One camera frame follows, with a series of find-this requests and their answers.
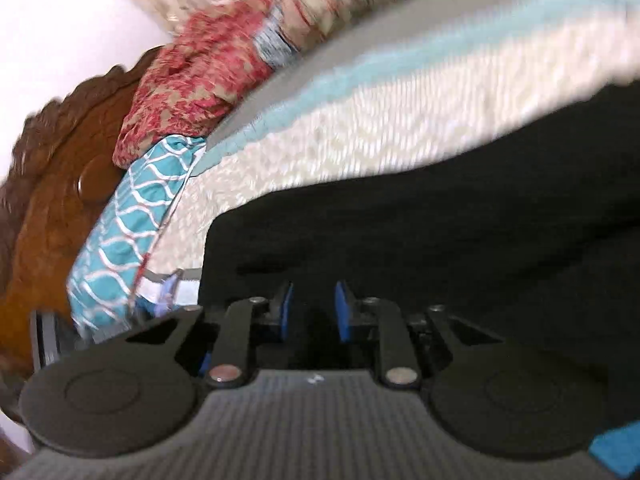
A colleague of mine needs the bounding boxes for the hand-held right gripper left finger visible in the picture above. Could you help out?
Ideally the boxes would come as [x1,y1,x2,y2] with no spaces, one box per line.
[125,281,295,389]

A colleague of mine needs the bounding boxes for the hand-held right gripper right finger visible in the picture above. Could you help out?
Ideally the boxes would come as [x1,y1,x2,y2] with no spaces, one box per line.
[333,280,503,389]

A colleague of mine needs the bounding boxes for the black pants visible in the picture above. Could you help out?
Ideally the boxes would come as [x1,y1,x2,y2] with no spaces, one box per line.
[197,77,640,461]

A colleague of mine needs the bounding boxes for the teal white patterned pillow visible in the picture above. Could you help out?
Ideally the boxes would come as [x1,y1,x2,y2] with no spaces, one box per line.
[66,134,207,335]

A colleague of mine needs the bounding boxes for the printed patterned bed sheet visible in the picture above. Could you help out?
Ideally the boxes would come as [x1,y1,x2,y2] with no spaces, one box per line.
[142,0,640,480]

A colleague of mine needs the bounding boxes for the red floral quilt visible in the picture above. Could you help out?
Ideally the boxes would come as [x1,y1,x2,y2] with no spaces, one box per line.
[112,0,276,170]

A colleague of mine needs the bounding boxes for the carved wooden headboard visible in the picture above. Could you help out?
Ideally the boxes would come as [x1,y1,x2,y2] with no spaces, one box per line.
[0,45,166,426]

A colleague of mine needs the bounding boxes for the blue white patterned cloth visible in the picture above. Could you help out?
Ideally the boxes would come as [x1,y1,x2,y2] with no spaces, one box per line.
[252,0,311,68]

